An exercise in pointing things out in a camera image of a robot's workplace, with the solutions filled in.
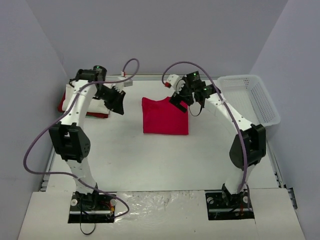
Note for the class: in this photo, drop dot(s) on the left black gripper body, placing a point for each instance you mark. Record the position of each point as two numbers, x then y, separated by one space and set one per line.
114 98

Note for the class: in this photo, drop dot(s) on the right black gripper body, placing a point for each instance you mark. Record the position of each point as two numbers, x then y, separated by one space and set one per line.
180 99

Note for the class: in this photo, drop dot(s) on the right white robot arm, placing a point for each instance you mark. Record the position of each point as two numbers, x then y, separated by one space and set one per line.
249 143

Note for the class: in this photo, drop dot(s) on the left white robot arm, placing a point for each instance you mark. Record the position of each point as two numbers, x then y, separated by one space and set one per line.
68 136

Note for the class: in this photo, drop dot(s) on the white plastic basket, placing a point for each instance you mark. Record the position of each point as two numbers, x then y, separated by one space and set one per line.
249 96

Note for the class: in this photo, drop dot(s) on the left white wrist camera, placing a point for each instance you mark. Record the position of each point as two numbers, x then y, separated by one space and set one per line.
121 84

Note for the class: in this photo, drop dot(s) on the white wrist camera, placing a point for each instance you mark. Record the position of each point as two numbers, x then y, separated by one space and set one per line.
121 84
176 82

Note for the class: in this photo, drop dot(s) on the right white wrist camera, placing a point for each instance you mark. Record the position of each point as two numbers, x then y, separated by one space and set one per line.
176 82

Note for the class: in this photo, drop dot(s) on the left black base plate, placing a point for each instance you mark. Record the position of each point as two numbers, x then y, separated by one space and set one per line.
92 208

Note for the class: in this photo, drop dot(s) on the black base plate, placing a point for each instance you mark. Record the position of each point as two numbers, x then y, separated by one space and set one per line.
219 210
92 208

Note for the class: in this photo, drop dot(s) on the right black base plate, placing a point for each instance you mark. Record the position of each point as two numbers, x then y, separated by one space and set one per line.
219 210

